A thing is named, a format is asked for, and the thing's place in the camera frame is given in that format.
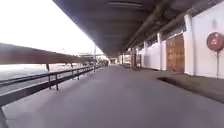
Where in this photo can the dark metal railing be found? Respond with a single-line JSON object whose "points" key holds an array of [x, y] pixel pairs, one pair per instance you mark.
{"points": [[40, 85]]}

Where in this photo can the grey road beyond railing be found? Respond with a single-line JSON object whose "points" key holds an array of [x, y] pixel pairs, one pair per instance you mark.
{"points": [[20, 71]]}

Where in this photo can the dark overhead canopy roof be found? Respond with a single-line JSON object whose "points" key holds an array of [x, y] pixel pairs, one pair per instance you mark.
{"points": [[120, 23]]}

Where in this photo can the grey concrete walkway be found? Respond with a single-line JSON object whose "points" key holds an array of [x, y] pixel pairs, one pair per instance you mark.
{"points": [[120, 100]]}

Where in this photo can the white building with wooden door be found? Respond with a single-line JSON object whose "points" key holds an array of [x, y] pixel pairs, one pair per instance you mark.
{"points": [[200, 50]]}

